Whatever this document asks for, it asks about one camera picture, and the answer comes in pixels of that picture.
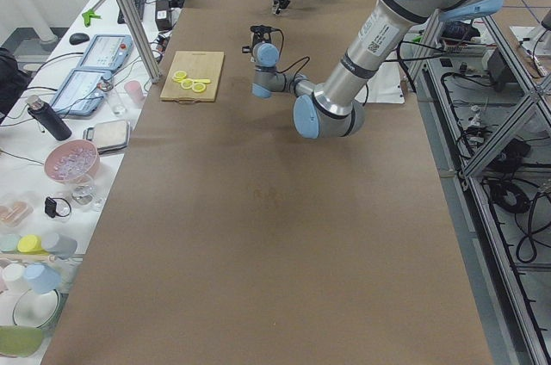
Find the teach pendant tablet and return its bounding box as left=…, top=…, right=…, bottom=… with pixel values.
left=50, top=69, right=113, bottom=118
left=77, top=34, right=133, bottom=72

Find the aluminium frame post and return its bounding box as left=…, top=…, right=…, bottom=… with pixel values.
left=116, top=0, right=161, bottom=84

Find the lemon slice middle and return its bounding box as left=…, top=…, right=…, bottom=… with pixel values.
left=180, top=78, right=194, bottom=90

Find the lemon slice lower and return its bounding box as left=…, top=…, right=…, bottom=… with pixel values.
left=192, top=83, right=207, bottom=93

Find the blue plastic cup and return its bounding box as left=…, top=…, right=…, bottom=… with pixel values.
left=23, top=263, right=62, bottom=294

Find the grey plastic cup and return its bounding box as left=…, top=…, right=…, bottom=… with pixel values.
left=41, top=232, right=77, bottom=258

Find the metal tray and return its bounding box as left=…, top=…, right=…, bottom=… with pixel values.
left=83, top=120, right=131, bottom=154

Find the lemon slice upper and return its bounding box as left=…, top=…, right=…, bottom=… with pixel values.
left=172, top=71, right=188, bottom=82

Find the yellow plastic cup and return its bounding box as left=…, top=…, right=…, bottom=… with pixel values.
left=16, top=234, right=46, bottom=255

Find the black water bottle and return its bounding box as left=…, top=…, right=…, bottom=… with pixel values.
left=26, top=96, right=72, bottom=141

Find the lemon slice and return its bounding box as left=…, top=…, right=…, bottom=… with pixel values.
left=180, top=78, right=194, bottom=90
left=192, top=83, right=207, bottom=93
left=172, top=71, right=188, bottom=82

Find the mint green plastic cup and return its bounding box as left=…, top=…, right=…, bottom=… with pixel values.
left=0, top=233, right=21, bottom=253

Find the wooden cutting board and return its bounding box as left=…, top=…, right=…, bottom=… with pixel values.
left=160, top=51, right=225, bottom=102

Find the black computer mouse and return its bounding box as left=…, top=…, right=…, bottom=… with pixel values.
left=69, top=33, right=90, bottom=46

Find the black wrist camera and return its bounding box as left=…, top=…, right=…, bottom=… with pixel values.
left=250, top=25, right=274, bottom=36

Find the pink plastic cup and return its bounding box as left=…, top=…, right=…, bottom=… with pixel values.
left=124, top=80, right=145, bottom=105

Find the pink bowl with ice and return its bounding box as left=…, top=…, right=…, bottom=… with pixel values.
left=44, top=139, right=100, bottom=183

